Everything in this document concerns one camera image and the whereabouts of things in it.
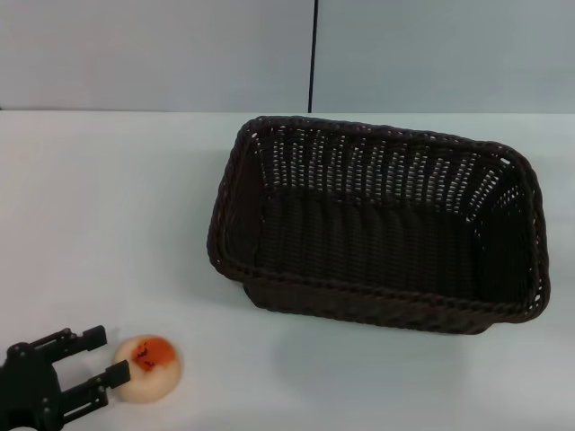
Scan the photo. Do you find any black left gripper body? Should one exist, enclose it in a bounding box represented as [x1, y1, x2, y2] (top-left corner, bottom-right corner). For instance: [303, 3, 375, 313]
[0, 340, 63, 431]

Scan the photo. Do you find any round bun with orange topping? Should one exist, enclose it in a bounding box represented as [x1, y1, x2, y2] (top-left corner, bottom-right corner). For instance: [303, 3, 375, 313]
[111, 335, 183, 403]

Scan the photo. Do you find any dark brown woven basket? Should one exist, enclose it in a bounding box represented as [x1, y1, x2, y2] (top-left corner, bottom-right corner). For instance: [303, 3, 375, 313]
[204, 115, 552, 336]

